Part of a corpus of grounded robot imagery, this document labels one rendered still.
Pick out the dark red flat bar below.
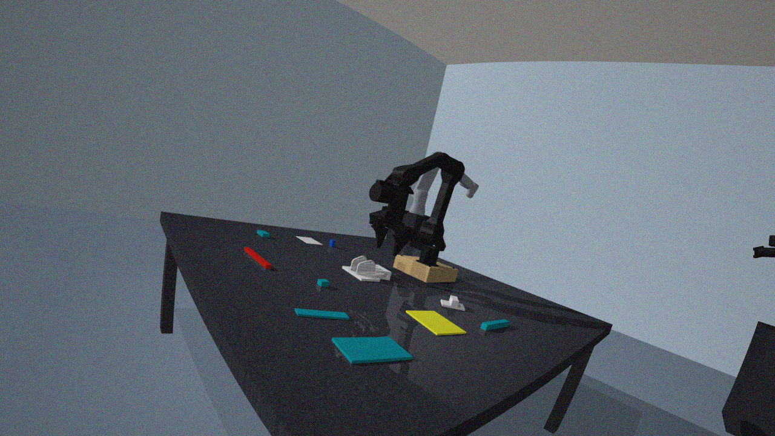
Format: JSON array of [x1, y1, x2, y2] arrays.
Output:
[[244, 247, 272, 269]]

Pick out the teal rectangular bar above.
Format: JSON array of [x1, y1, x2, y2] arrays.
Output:
[[480, 319, 509, 331]]

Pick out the teal flat plate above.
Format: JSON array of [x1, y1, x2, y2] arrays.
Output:
[[332, 337, 413, 364]]

